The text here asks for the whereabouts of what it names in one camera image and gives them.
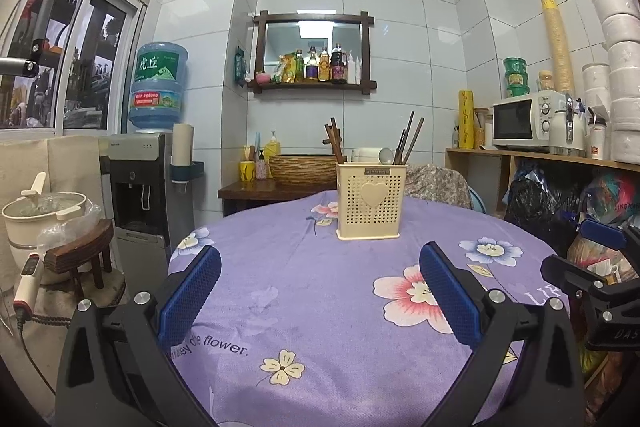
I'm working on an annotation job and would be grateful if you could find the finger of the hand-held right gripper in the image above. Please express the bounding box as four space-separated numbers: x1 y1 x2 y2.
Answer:
580 217 640 258
541 254 626 305

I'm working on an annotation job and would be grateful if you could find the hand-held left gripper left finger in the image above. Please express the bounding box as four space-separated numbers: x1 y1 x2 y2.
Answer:
55 244 223 427

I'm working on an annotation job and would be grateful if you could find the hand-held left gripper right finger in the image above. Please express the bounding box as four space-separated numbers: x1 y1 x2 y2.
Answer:
419 242 586 427

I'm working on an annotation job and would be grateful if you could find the cream perforated utensil holder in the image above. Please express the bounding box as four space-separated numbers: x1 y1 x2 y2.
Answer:
335 161 405 241

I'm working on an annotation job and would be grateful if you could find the plain black chopstick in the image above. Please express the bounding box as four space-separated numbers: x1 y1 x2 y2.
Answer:
397 111 415 165

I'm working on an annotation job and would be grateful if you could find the brown printed bag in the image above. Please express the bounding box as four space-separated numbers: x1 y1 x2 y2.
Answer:
567 232 640 288

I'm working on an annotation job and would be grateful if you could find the colourful plastic bag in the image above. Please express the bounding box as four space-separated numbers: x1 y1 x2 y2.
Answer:
582 172 640 228

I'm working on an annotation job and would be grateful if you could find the black plastic bag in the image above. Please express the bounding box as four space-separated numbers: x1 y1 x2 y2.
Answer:
502 162 583 258

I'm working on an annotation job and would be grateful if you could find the white cup red label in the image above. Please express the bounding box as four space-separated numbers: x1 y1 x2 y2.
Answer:
587 107 608 160

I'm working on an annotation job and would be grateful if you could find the white electric kettle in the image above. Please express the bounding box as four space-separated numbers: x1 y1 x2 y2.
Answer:
547 94 588 158

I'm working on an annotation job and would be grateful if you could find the purple floral tablecloth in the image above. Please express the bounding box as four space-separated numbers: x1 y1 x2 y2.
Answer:
167 189 568 427

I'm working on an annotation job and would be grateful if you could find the floral chair cover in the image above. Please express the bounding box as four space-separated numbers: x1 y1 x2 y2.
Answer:
404 163 473 212

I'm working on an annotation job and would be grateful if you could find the dark wooden side table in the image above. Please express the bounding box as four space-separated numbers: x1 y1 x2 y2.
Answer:
217 179 338 218

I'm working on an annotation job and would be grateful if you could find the small wooden stool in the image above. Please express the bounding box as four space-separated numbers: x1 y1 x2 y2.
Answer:
42 219 117 303

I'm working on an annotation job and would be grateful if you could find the clear plastic bag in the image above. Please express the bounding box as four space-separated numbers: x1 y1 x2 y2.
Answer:
37 202 103 253

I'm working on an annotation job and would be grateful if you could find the white microwave oven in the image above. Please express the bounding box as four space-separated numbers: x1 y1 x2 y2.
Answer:
491 89 568 152

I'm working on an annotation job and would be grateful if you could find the grey water dispenser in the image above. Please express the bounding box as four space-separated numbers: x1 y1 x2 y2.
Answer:
107 132 173 288

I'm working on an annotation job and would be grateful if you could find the paper cup dispenser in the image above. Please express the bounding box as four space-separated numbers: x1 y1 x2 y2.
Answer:
170 123 205 185

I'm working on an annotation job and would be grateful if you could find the clear storage jar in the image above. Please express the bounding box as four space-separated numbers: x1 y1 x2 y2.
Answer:
472 107 493 150

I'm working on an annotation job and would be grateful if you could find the white handheld device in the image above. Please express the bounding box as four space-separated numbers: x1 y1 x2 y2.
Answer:
12 252 42 320

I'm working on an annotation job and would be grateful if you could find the yellow soap dispenser bottle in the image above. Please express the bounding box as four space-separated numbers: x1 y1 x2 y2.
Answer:
263 130 282 178

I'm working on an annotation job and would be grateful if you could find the green instant noodle cup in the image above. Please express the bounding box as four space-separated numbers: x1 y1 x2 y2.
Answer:
505 74 531 98
502 57 530 78

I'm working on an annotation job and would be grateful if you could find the wicker basket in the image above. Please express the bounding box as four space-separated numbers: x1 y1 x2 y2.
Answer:
269 154 338 186

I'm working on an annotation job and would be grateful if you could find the yellow plastic bag roll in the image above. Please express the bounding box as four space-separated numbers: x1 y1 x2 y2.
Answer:
458 89 475 151

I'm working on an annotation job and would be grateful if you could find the beige cloth cover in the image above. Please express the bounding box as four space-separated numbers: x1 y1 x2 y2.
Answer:
0 136 113 208

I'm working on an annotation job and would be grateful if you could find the cream cooking pot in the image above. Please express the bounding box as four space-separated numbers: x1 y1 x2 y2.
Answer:
1 189 101 285

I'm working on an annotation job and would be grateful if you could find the tall stack of paper cups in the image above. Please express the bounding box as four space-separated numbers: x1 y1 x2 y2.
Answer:
539 0 576 95

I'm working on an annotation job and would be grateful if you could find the blue water bottle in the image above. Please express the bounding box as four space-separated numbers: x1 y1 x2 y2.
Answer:
127 42 190 134

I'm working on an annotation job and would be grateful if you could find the yellow snack packet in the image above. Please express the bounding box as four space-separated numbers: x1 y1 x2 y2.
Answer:
272 53 297 84

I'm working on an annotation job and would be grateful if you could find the sliding glass window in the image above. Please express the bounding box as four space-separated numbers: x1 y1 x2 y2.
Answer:
0 0 151 132

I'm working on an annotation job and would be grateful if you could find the purple label bottle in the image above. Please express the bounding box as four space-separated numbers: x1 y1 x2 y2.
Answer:
305 46 321 82

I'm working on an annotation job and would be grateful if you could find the dark soy sauce bottle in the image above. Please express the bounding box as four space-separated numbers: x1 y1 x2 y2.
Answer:
330 43 348 84

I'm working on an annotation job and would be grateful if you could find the wooden framed mirror shelf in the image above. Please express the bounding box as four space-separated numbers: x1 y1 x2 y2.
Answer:
247 9 377 96

